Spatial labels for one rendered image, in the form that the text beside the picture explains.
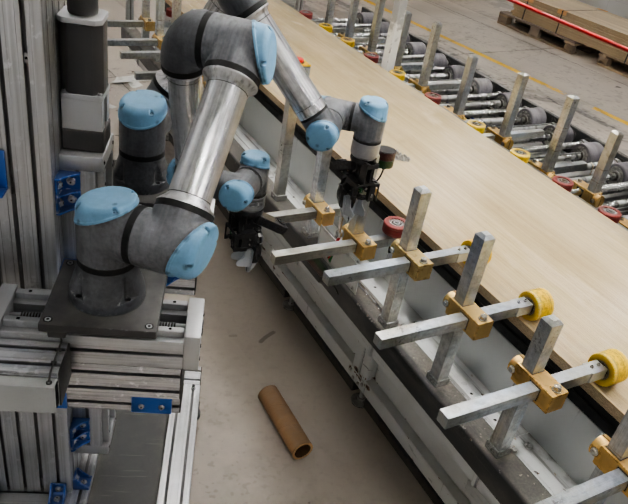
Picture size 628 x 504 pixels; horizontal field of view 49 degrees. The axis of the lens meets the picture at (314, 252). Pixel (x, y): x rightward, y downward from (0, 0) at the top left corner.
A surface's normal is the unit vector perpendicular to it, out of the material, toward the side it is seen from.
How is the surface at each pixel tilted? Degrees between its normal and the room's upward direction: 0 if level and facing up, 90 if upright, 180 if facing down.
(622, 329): 0
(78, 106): 90
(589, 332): 0
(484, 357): 90
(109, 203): 8
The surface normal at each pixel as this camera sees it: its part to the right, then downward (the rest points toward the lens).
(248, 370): 0.15, -0.83
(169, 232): -0.02, -0.25
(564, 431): -0.88, 0.15
